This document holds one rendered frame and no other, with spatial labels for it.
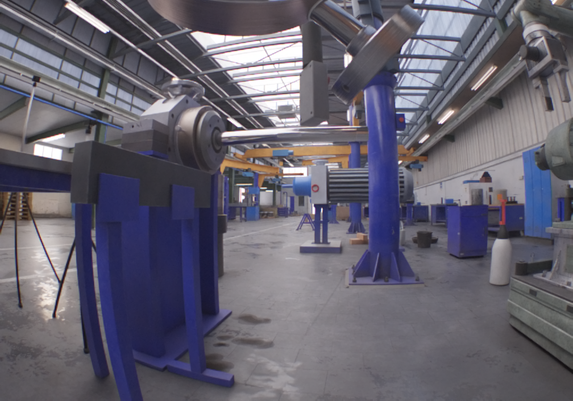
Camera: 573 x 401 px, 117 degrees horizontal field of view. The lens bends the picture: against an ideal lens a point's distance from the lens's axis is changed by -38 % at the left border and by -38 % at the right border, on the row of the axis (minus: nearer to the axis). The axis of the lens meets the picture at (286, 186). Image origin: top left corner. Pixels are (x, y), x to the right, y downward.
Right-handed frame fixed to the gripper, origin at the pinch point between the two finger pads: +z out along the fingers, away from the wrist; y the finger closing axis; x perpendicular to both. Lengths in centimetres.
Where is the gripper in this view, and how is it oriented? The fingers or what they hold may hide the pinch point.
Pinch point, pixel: (556, 99)
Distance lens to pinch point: 159.9
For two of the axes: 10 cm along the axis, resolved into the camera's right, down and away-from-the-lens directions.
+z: -0.1, 10.0, -0.8
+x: -9.8, 0.1, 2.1
